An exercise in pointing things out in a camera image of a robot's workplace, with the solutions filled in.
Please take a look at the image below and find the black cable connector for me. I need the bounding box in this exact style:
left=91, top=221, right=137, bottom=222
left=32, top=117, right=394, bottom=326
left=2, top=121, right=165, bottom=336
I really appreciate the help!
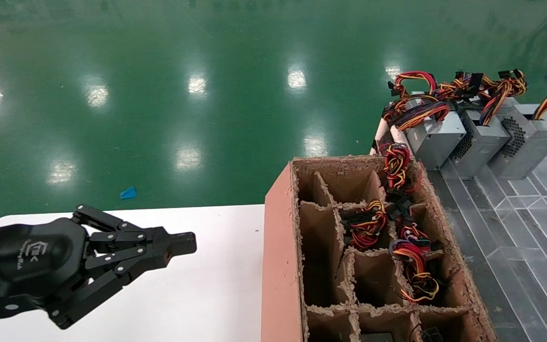
left=418, top=326, right=444, bottom=342

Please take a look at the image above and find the silver power supply with cables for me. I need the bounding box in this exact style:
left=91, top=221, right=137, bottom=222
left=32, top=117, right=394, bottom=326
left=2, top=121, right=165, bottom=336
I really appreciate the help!
left=487, top=59, right=547, bottom=180
left=389, top=239, right=440, bottom=304
left=387, top=188, right=432, bottom=247
left=494, top=96, right=522, bottom=114
left=379, top=142, right=414, bottom=193
left=449, top=69, right=527, bottom=180
left=382, top=70, right=467, bottom=171
left=341, top=199, right=389, bottom=252

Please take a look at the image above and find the white frame pipe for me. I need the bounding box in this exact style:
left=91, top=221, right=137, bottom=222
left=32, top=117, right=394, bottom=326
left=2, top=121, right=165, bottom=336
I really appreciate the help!
left=370, top=117, right=390, bottom=155
left=389, top=127, right=414, bottom=157

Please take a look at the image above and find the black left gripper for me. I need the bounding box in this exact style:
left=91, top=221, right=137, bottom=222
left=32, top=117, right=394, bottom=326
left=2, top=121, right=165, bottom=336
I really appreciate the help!
left=0, top=218, right=197, bottom=331

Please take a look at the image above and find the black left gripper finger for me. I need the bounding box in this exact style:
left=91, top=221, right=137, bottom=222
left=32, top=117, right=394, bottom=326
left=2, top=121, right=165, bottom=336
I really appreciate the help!
left=72, top=204, right=197, bottom=255

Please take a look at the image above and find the brown divided cardboard box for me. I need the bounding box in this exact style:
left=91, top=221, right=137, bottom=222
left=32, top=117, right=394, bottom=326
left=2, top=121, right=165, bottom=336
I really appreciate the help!
left=261, top=156, right=498, bottom=342

